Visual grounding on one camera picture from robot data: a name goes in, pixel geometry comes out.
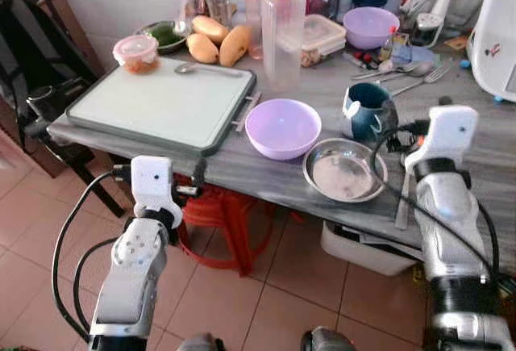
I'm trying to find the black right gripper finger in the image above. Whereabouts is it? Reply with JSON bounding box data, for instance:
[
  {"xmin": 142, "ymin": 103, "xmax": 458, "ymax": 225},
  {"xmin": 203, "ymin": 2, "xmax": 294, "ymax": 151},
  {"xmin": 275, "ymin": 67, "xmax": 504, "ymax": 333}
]
[{"xmin": 376, "ymin": 98, "xmax": 400, "ymax": 136}]

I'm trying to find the teal mug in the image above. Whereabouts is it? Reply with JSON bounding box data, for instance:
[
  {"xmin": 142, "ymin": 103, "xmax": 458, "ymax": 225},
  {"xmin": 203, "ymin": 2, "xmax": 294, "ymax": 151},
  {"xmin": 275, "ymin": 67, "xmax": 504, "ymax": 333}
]
[{"xmin": 342, "ymin": 81, "xmax": 399, "ymax": 143}]

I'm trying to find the steel spoon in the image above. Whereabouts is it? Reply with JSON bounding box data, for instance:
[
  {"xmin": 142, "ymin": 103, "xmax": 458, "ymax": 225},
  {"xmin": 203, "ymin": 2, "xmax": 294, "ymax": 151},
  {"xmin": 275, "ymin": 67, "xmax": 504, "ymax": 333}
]
[
  {"xmin": 173, "ymin": 61, "xmax": 243, "ymax": 78},
  {"xmin": 350, "ymin": 60, "xmax": 437, "ymax": 82}
]

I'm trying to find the steel fork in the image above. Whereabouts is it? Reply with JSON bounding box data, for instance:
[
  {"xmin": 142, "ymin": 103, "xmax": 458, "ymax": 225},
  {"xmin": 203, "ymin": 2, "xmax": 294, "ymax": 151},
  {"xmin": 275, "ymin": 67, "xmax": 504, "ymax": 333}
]
[{"xmin": 390, "ymin": 64, "xmax": 453, "ymax": 99}]

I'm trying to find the red plastic stool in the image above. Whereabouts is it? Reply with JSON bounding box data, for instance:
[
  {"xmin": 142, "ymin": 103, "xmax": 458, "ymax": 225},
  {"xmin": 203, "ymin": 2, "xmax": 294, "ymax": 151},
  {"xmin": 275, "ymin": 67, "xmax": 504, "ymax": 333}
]
[{"xmin": 173, "ymin": 183, "xmax": 277, "ymax": 278}]

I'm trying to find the round steel plate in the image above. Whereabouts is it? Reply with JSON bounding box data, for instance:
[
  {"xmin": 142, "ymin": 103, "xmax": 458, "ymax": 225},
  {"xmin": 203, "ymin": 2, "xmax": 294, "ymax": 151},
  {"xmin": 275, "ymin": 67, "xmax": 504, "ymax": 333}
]
[{"xmin": 302, "ymin": 137, "xmax": 389, "ymax": 204}]

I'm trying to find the small bottle with red cap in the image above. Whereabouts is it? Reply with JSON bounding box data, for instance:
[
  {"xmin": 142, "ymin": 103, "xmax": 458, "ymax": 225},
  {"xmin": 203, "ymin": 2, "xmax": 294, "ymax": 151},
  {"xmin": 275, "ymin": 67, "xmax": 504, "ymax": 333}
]
[{"xmin": 379, "ymin": 26, "xmax": 401, "ymax": 63}]

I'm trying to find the thin steel utensil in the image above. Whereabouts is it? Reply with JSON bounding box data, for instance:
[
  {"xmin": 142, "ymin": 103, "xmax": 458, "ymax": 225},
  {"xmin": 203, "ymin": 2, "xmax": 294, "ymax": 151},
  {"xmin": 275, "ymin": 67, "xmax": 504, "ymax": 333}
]
[{"xmin": 233, "ymin": 92, "xmax": 264, "ymax": 133}]

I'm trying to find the white tray with dark rim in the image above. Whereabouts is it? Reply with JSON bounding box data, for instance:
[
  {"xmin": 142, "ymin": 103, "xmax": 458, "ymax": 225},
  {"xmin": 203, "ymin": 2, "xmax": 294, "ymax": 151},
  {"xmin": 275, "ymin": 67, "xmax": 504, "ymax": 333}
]
[{"xmin": 64, "ymin": 56, "xmax": 258, "ymax": 157}]

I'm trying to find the lilac plastic bowl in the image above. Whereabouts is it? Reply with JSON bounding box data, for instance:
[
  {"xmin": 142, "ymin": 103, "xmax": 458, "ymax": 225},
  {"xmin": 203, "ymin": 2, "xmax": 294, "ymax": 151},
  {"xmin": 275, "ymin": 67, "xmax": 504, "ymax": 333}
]
[
  {"xmin": 244, "ymin": 98, "xmax": 323, "ymax": 161},
  {"xmin": 342, "ymin": 6, "xmax": 402, "ymax": 52}
]

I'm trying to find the clear plastic food box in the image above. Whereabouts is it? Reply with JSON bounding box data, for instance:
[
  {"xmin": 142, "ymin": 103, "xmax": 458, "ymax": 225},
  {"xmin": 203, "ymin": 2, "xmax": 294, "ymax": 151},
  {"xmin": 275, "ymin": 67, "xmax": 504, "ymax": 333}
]
[{"xmin": 299, "ymin": 14, "xmax": 348, "ymax": 69}]

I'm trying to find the white kitchen appliance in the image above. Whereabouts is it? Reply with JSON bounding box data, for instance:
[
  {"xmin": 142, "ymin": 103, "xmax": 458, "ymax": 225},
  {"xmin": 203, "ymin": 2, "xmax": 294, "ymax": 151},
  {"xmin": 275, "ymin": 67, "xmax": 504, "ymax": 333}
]
[{"xmin": 467, "ymin": 0, "xmax": 516, "ymax": 103}]

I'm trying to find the yellow mango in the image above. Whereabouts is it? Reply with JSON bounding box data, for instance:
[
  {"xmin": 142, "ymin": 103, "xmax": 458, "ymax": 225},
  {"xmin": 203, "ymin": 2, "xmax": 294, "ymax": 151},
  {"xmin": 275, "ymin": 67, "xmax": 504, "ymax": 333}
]
[
  {"xmin": 218, "ymin": 25, "xmax": 252, "ymax": 69},
  {"xmin": 191, "ymin": 15, "xmax": 231, "ymax": 46},
  {"xmin": 185, "ymin": 32, "xmax": 221, "ymax": 65}
]

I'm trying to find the white plastic bin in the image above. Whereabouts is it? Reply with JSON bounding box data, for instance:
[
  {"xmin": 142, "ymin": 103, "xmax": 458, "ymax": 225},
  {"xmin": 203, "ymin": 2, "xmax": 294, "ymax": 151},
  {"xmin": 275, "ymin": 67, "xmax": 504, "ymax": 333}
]
[{"xmin": 320, "ymin": 220, "xmax": 422, "ymax": 278}]

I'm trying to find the clear bottle with orange cap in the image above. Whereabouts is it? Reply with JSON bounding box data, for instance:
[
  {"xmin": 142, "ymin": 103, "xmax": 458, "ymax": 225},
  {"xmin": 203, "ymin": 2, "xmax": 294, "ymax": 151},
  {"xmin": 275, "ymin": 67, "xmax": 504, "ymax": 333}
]
[{"xmin": 260, "ymin": 0, "xmax": 309, "ymax": 91}]

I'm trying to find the small container with pink lid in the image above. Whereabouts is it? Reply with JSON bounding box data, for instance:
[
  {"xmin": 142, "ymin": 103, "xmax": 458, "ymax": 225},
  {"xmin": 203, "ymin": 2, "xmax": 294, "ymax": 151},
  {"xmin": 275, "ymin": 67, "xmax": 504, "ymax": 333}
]
[{"xmin": 112, "ymin": 34, "xmax": 160, "ymax": 76}]

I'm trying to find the plate with green food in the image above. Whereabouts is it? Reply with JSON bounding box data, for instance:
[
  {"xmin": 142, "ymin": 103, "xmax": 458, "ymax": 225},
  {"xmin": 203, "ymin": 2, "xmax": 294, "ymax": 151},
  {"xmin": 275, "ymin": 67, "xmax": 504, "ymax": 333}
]
[{"xmin": 135, "ymin": 19, "xmax": 193, "ymax": 56}]

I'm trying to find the grey left robot foot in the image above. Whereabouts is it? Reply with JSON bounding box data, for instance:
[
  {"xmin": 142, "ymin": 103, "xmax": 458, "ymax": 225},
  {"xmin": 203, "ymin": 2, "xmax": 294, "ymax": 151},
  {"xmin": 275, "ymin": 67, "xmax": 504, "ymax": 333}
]
[{"xmin": 177, "ymin": 332, "xmax": 224, "ymax": 351}]

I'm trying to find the grey robot foot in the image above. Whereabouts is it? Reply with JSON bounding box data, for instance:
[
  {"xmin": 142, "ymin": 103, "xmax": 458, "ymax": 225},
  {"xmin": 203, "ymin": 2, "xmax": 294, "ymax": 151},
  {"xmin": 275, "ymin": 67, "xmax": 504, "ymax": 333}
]
[
  {"xmin": 177, "ymin": 332, "xmax": 224, "ymax": 351},
  {"xmin": 302, "ymin": 326, "xmax": 357, "ymax": 351}
]

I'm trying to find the black chair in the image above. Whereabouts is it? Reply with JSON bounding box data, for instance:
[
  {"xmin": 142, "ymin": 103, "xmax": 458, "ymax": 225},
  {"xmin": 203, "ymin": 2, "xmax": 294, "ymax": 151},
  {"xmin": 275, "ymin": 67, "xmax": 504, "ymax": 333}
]
[{"xmin": 0, "ymin": 0, "xmax": 128, "ymax": 219}]

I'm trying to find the grey right robot foot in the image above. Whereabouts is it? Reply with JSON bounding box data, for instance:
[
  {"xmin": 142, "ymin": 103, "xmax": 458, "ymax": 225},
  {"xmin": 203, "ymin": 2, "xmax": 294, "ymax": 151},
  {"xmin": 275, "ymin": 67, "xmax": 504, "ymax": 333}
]
[{"xmin": 302, "ymin": 326, "xmax": 357, "ymax": 351}]

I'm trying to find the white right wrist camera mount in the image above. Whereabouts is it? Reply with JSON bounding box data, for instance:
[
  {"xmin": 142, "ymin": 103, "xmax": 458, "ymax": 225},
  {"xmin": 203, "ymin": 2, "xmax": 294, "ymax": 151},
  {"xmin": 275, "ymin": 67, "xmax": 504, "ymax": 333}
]
[{"xmin": 403, "ymin": 105, "xmax": 481, "ymax": 177}]

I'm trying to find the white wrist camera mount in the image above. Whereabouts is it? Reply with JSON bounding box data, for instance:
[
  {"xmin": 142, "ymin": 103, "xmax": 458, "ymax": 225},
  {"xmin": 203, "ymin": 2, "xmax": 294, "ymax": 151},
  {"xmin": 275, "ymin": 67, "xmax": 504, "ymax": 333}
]
[
  {"xmin": 403, "ymin": 105, "xmax": 481, "ymax": 177},
  {"xmin": 130, "ymin": 155, "xmax": 184, "ymax": 229}
]

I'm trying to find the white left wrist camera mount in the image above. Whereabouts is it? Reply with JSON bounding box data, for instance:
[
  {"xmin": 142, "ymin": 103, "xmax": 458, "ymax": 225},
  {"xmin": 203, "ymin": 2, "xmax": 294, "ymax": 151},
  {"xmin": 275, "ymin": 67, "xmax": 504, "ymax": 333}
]
[{"xmin": 130, "ymin": 155, "xmax": 184, "ymax": 229}]

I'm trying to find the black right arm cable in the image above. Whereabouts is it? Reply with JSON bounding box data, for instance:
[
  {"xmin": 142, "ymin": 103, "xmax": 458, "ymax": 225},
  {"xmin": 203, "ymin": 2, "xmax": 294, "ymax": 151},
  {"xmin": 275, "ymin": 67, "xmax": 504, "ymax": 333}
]
[{"xmin": 368, "ymin": 123, "xmax": 501, "ymax": 291}]

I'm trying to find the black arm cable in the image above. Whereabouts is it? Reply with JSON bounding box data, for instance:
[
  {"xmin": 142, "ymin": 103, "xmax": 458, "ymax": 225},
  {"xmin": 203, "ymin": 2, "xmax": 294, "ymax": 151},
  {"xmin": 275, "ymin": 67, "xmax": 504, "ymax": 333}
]
[
  {"xmin": 72, "ymin": 236, "xmax": 120, "ymax": 329},
  {"xmin": 52, "ymin": 169, "xmax": 135, "ymax": 344},
  {"xmin": 368, "ymin": 123, "xmax": 501, "ymax": 291}
]

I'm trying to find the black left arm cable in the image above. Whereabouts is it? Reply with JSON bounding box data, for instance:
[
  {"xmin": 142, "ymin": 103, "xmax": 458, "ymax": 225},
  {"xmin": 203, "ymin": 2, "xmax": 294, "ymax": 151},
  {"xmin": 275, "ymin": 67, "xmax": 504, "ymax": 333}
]
[
  {"xmin": 72, "ymin": 236, "xmax": 120, "ymax": 329},
  {"xmin": 52, "ymin": 169, "xmax": 135, "ymax": 344}
]

